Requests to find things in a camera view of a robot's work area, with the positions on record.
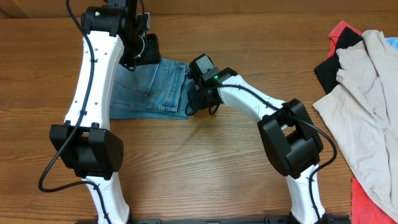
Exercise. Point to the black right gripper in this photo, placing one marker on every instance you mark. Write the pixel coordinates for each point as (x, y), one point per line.
(194, 104)

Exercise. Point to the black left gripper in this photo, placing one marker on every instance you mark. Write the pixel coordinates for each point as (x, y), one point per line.
(152, 55)

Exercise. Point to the blue denim jeans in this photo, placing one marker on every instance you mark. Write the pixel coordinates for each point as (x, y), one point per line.
(156, 91)

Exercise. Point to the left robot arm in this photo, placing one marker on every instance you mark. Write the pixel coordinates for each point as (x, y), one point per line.
(115, 35)

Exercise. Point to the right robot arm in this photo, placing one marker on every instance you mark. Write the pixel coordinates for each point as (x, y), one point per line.
(290, 140)

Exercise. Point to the black cloth garment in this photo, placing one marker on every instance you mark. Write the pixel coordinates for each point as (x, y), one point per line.
(326, 71)

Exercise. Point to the white cloth garment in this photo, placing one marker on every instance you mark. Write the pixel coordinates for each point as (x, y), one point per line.
(361, 114)

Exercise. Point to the red cloth garment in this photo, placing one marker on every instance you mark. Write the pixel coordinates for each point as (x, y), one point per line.
(362, 207)

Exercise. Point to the light blue cloth garment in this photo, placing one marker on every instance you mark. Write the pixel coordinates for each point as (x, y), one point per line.
(393, 41)

